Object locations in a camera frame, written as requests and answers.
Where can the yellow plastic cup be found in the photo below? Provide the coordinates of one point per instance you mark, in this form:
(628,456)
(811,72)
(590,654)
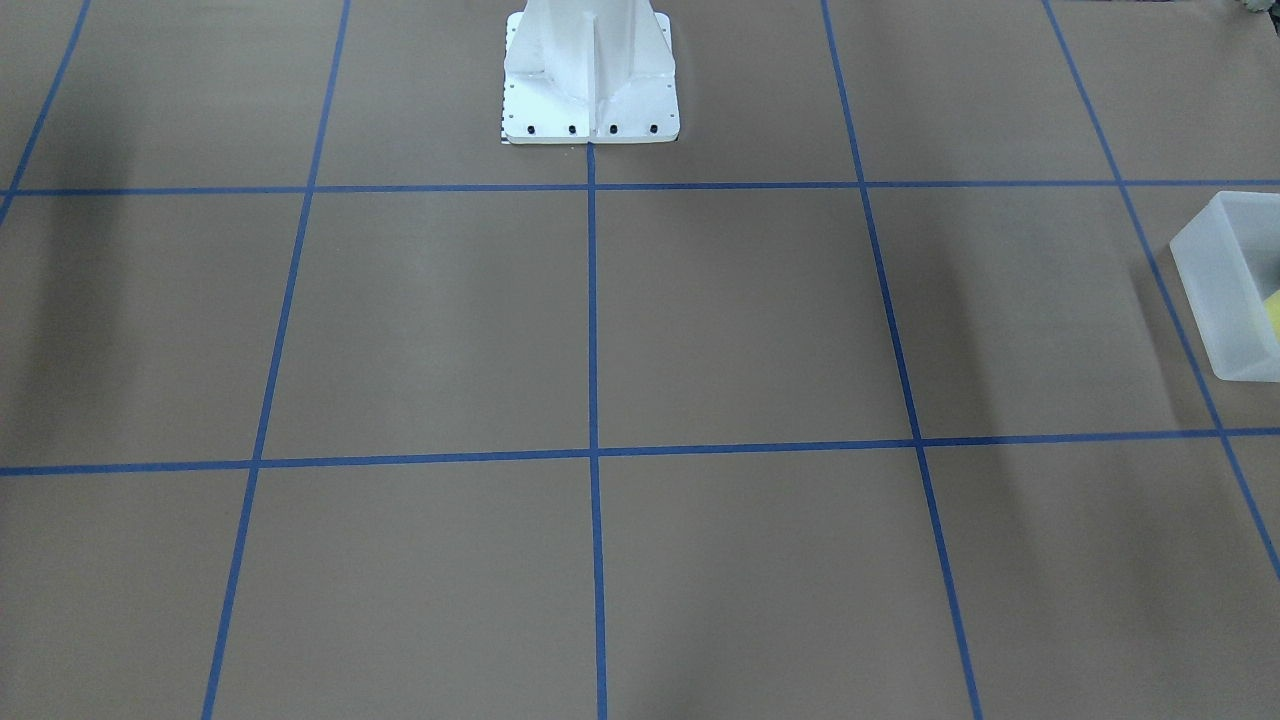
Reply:
(1271,309)

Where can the clear plastic storage box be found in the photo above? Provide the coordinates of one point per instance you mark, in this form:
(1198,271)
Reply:
(1226,257)

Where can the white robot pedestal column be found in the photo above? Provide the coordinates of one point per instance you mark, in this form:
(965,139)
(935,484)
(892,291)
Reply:
(589,72)

